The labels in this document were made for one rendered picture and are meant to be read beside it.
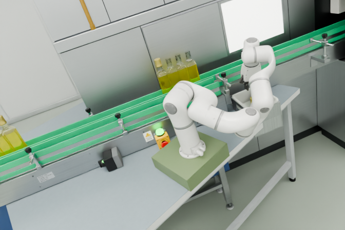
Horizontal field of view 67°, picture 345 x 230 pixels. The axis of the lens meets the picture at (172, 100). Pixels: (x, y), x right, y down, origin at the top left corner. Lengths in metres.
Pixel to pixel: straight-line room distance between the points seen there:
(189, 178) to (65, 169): 0.69
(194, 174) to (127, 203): 0.33
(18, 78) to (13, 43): 0.55
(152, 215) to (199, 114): 0.45
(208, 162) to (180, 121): 0.22
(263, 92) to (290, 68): 0.69
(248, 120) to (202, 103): 0.19
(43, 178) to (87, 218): 0.39
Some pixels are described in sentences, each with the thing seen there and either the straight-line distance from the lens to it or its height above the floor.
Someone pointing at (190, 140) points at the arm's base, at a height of 0.91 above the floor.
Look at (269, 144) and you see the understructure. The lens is 2.29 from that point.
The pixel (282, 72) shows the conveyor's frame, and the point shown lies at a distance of 1.77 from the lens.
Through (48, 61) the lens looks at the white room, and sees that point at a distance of 4.68.
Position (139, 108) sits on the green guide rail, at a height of 0.95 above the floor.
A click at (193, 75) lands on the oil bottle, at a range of 1.51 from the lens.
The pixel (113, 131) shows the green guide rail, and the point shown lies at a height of 0.92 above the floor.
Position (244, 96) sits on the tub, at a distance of 1.59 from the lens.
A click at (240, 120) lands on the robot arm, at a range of 1.01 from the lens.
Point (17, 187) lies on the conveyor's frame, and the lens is 1.61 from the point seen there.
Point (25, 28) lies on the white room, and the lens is 4.63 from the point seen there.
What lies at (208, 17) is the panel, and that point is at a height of 1.26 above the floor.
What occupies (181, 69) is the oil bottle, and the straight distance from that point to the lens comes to 1.48.
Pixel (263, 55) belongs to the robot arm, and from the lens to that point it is 1.27.
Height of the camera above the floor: 1.59
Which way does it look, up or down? 27 degrees down
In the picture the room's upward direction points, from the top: 18 degrees counter-clockwise
